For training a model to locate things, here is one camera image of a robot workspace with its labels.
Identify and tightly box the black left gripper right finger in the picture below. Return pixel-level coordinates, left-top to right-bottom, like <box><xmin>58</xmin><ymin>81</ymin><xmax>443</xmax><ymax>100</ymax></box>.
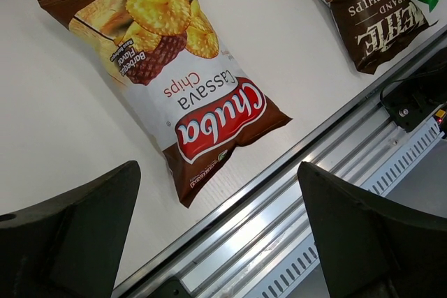
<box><xmin>297</xmin><ymin>162</ymin><xmax>446</xmax><ymax>297</ymax></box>

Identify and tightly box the white slotted cable duct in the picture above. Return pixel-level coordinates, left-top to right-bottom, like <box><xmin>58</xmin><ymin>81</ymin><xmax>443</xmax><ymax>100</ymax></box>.
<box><xmin>248</xmin><ymin>119</ymin><xmax>443</xmax><ymax>297</ymax></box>

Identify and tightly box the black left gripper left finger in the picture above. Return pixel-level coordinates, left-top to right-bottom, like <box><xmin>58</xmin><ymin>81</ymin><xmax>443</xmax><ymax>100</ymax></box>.
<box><xmin>1</xmin><ymin>161</ymin><xmax>141</xmax><ymax>297</ymax></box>

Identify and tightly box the brown Kettle sea salt bag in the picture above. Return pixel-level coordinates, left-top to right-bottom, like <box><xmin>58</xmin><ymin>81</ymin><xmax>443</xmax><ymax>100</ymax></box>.
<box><xmin>321</xmin><ymin>0</ymin><xmax>439</xmax><ymax>75</ymax></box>

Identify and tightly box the brown Chuba barbeque bag centre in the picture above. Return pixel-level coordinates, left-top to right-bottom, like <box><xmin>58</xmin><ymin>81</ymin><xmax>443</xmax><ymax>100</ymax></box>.
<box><xmin>37</xmin><ymin>0</ymin><xmax>290</xmax><ymax>207</ymax></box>

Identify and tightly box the aluminium mounting rail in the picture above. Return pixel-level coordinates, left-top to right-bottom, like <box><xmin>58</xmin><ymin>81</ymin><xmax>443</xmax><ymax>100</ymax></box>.
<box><xmin>113</xmin><ymin>88</ymin><xmax>442</xmax><ymax>297</ymax></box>

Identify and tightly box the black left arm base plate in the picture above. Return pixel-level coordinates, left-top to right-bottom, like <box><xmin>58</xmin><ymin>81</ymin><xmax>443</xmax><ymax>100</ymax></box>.
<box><xmin>115</xmin><ymin>276</ymin><xmax>193</xmax><ymax>298</ymax></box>

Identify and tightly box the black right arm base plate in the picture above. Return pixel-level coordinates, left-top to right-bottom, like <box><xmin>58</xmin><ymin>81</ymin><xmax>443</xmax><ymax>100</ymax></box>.
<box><xmin>379</xmin><ymin>48</ymin><xmax>446</xmax><ymax>133</ymax></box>

